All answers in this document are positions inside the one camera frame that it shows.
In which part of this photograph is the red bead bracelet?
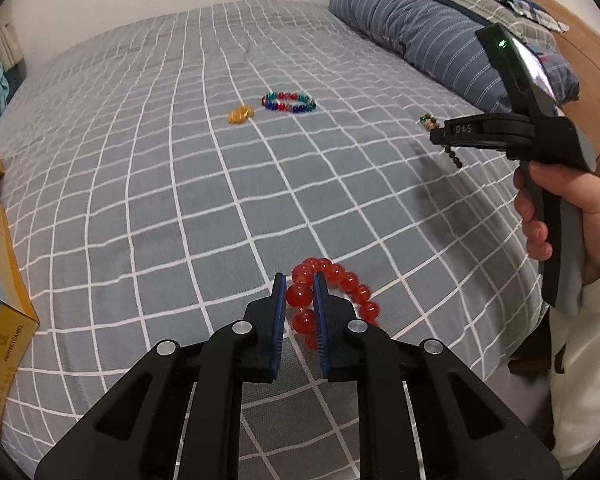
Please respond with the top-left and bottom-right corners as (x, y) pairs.
(284, 257), (382, 351)

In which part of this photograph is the right hand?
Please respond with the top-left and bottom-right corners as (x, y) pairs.
(511, 161), (600, 286)

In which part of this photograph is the white sleeve right forearm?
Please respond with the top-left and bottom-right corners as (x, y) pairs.
(550, 278), (600, 479)

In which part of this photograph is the grey checked bed sheet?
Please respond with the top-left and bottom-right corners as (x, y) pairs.
(0, 0), (543, 472)

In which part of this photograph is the blue striped pillow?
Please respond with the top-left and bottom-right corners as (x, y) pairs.
(328, 0), (512, 113)

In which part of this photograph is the yellow bead bracelet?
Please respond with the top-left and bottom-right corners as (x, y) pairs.
(227, 104), (257, 125)

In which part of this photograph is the multicolour glass bead bracelet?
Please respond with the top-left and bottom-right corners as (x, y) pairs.
(260, 90), (318, 115)

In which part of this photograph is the brown wooden bead bracelet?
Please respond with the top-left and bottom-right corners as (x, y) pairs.
(418, 112), (465, 170)

